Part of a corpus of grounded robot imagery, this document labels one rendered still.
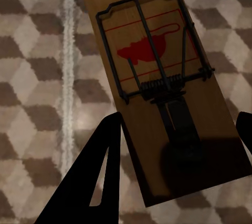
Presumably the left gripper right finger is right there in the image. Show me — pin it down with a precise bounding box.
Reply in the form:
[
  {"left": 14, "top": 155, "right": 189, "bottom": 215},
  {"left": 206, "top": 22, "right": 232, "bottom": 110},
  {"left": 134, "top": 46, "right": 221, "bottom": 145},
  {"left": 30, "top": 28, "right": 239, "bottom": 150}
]
[{"left": 236, "top": 111, "right": 252, "bottom": 154}]

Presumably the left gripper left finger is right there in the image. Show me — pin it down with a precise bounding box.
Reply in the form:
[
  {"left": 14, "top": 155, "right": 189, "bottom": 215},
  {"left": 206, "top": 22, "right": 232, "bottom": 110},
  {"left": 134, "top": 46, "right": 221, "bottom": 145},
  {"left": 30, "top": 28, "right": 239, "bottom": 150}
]
[{"left": 35, "top": 112, "right": 121, "bottom": 224}]

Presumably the mousetrap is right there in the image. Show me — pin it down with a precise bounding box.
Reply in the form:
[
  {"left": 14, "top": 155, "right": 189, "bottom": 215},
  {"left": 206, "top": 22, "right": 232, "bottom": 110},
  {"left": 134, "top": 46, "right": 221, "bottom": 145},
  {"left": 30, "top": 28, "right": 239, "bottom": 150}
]
[{"left": 85, "top": 0, "right": 252, "bottom": 208}]

